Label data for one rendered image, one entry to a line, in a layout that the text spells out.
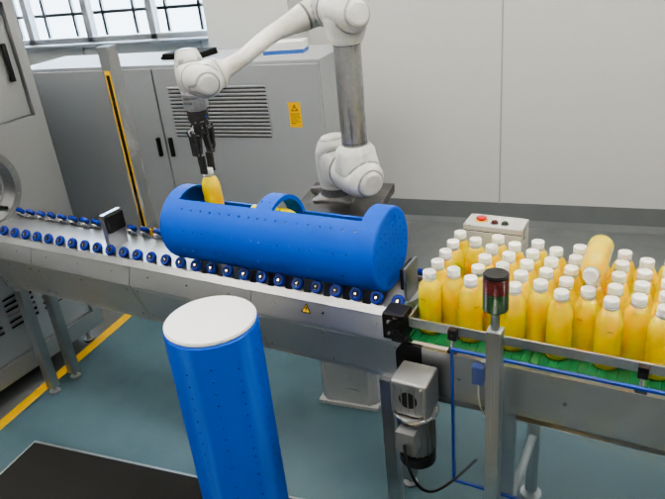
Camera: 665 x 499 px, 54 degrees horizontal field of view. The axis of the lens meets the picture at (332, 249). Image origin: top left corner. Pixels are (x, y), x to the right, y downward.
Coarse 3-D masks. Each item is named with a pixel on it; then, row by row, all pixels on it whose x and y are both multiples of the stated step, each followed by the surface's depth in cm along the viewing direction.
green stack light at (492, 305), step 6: (486, 300) 157; (492, 300) 156; (498, 300) 155; (504, 300) 156; (486, 306) 158; (492, 306) 156; (498, 306) 156; (504, 306) 156; (486, 312) 158; (492, 312) 157; (498, 312) 157; (504, 312) 157
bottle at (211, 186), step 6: (204, 174) 242; (210, 174) 241; (204, 180) 242; (210, 180) 241; (216, 180) 242; (204, 186) 242; (210, 186) 241; (216, 186) 242; (204, 192) 243; (210, 192) 242; (216, 192) 243; (204, 198) 245; (210, 198) 243; (216, 198) 244; (222, 198) 246
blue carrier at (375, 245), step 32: (192, 192) 251; (160, 224) 239; (192, 224) 231; (224, 224) 225; (256, 224) 219; (288, 224) 213; (320, 224) 208; (352, 224) 204; (384, 224) 203; (192, 256) 242; (224, 256) 231; (256, 256) 222; (288, 256) 215; (320, 256) 208; (352, 256) 202; (384, 256) 206; (384, 288) 210
